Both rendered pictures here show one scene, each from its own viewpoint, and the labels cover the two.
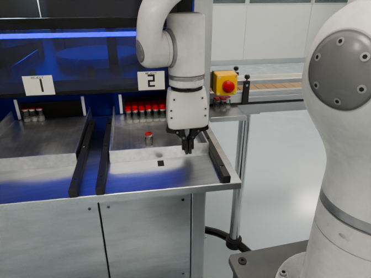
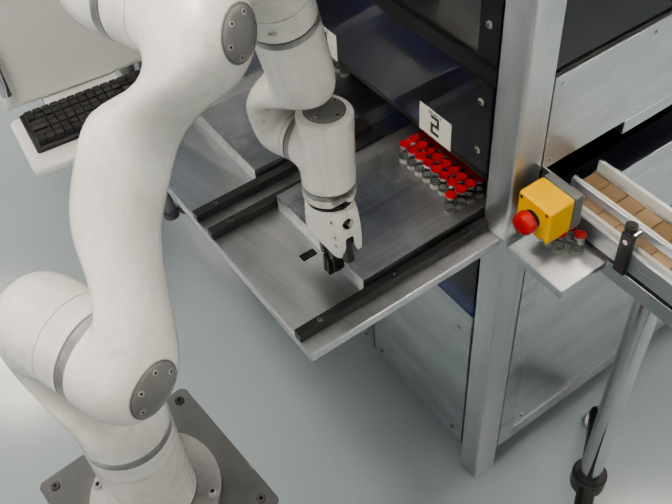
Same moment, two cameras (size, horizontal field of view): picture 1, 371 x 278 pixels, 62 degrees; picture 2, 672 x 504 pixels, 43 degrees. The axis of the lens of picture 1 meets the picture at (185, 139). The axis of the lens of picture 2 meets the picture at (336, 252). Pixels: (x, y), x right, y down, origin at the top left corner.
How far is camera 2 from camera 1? 1.19 m
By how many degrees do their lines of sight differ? 56
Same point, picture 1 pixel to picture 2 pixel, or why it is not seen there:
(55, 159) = (241, 161)
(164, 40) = (274, 133)
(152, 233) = (421, 331)
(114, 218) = not seen: hidden behind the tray
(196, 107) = (324, 227)
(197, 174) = (302, 302)
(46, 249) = not seen: hidden behind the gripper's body
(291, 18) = not seen: outside the picture
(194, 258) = (468, 422)
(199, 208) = (479, 360)
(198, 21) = (311, 135)
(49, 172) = (229, 171)
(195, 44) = (308, 158)
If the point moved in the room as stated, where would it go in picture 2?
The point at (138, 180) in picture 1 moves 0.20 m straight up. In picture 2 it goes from (256, 253) to (239, 171)
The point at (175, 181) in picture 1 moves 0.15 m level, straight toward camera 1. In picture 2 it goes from (273, 288) to (191, 324)
